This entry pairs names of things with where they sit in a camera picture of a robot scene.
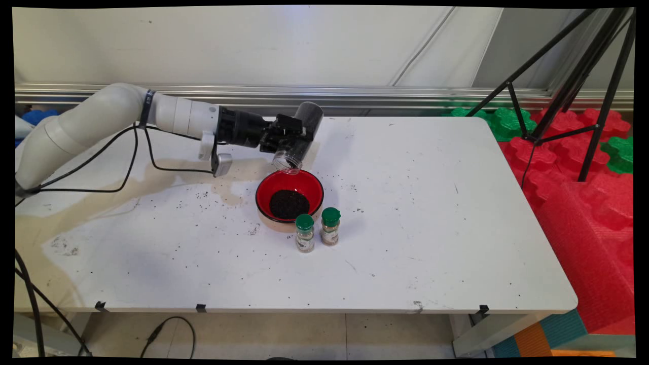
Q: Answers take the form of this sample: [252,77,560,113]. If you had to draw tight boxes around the thin black tripod cable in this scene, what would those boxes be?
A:
[521,143,536,190]

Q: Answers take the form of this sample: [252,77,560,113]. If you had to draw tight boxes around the aluminium wall rail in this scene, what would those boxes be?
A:
[15,83,634,113]

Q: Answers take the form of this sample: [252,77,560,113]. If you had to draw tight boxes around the black seeds heap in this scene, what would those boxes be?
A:
[269,190,310,220]

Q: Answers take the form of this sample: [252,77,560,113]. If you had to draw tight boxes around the teal foam mat tile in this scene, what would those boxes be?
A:
[493,309,589,358]

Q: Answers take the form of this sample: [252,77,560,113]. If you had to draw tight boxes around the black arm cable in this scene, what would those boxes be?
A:
[15,124,140,208]

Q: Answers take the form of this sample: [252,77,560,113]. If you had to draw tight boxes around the red bowl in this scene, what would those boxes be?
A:
[255,169,325,233]

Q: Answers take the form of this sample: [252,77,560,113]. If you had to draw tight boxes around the clear jar with black seeds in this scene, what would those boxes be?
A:
[272,101,324,176]

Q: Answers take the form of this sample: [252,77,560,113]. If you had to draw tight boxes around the thick black cable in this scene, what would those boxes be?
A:
[14,250,46,358]

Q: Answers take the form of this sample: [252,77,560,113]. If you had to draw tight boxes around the orange foam mat tile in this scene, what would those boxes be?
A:
[514,322,554,358]

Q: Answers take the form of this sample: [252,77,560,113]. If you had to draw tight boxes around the red foam puzzle block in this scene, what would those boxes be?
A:
[538,109,584,138]
[582,108,632,143]

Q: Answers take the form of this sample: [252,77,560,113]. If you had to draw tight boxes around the thin black floor cable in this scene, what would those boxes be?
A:
[139,316,196,359]

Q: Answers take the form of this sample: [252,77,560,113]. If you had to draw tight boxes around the green-lidded glass spice jar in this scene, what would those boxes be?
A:
[296,213,315,253]
[321,207,342,247]

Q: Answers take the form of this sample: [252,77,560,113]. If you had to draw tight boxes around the small green foam puzzle block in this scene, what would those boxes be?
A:
[444,106,490,122]

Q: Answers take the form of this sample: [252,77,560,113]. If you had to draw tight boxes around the red and green foam mat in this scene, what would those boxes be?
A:
[499,136,609,203]

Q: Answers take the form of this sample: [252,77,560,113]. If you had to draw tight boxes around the large red foam block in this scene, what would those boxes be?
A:
[535,175,635,335]

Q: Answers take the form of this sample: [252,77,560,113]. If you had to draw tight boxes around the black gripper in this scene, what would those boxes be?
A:
[217,106,316,154]

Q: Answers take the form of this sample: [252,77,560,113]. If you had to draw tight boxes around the grey table leg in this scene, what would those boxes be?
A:
[13,313,85,357]
[451,311,547,358]

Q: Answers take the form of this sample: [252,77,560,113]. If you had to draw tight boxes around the black cable strap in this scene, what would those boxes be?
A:
[139,90,156,128]

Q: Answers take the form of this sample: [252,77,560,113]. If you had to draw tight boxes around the blue foam block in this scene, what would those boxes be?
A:
[20,108,59,127]

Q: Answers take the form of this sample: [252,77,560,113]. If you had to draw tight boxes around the black tripod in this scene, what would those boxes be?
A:
[465,7,636,189]

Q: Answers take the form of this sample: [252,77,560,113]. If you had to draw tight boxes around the black camera cable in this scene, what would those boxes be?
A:
[143,126,220,176]

